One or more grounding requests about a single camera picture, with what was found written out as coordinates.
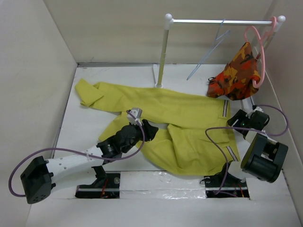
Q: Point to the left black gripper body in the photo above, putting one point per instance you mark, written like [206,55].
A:
[138,136]

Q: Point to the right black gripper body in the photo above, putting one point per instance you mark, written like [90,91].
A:
[248,122]

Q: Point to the yellow trousers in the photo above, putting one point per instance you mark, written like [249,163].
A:
[195,142]

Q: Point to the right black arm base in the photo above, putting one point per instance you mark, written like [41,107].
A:
[216,186]

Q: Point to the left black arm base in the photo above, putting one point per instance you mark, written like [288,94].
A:
[105,186]

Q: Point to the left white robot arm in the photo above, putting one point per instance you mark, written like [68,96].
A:
[44,176]

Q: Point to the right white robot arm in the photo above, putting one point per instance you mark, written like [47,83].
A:
[265,157]

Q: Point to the pink plastic hanger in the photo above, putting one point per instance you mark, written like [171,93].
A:
[263,43]

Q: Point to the orange camouflage shorts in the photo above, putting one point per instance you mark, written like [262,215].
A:
[236,80]

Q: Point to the white clothes rack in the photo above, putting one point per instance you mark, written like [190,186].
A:
[169,21]

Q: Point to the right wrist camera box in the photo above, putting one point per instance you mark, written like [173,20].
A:
[256,108]

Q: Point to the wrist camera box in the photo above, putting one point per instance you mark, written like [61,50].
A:
[134,116]
[256,108]

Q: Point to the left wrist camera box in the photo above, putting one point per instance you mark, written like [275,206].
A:
[134,116]

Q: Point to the light blue wire hanger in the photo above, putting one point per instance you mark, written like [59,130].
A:
[216,42]

